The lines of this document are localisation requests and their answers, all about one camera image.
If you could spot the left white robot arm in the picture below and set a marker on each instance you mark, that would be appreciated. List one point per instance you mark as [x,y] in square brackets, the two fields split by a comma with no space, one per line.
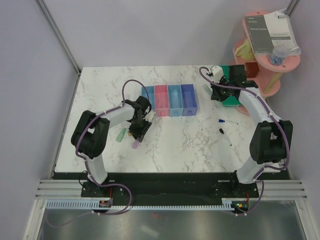
[90,137]

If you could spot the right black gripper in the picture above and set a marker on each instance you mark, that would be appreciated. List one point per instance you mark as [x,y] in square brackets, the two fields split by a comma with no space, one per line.
[216,95]

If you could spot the aluminium rail frame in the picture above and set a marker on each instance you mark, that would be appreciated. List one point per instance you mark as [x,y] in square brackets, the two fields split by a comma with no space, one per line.
[279,213]

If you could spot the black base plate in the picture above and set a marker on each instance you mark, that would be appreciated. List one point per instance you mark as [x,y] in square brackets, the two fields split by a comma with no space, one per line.
[170,188]

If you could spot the clear jar of clips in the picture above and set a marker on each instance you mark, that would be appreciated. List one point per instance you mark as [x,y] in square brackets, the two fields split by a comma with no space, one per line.
[278,55]

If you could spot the spiral notebook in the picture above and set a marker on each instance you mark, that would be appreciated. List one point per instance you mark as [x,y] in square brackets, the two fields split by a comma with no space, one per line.
[279,26]

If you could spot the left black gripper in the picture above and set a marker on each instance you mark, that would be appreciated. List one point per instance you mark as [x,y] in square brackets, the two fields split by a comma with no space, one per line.
[140,134]

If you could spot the setup guide booklet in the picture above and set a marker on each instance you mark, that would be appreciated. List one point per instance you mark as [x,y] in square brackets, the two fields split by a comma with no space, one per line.
[258,27]

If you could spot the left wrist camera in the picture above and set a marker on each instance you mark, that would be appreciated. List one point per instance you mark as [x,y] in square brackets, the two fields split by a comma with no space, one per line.
[149,117]

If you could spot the pink highlighter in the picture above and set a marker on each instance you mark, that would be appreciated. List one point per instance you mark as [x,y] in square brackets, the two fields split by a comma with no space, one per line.
[136,145]

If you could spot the pink bin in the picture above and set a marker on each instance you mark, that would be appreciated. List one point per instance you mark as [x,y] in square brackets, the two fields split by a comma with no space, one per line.
[162,107]

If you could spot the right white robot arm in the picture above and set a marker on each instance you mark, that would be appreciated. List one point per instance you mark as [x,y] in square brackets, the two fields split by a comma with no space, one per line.
[269,148]

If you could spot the purple bin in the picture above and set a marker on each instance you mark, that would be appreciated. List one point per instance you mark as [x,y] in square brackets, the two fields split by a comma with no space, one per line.
[190,106]

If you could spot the brown box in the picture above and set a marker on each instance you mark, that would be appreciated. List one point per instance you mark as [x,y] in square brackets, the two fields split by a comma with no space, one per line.
[251,69]

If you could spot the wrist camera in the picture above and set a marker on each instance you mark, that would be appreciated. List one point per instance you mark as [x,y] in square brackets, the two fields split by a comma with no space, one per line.
[217,73]
[149,117]

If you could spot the light blue bin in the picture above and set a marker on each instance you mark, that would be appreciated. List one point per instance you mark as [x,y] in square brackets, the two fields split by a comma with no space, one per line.
[149,91]

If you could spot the green highlighter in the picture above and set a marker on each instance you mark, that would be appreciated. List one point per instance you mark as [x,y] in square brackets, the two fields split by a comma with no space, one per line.
[121,135]
[207,89]

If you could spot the medium blue bin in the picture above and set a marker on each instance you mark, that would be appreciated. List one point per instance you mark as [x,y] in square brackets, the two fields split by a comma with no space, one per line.
[175,101]

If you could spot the green cutting mat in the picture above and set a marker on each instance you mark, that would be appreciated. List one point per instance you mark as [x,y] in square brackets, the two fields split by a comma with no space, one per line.
[231,101]

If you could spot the pink tiered shelf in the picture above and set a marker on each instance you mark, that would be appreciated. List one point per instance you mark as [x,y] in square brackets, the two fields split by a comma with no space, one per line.
[268,78]

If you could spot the blue cap marker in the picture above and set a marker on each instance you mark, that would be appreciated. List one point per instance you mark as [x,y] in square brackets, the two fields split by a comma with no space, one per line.
[227,122]

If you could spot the black cap marker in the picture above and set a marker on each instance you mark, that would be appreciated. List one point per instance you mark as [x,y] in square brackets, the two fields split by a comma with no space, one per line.
[225,137]

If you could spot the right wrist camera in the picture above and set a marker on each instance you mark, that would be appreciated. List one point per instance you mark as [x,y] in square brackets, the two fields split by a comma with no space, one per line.
[217,73]

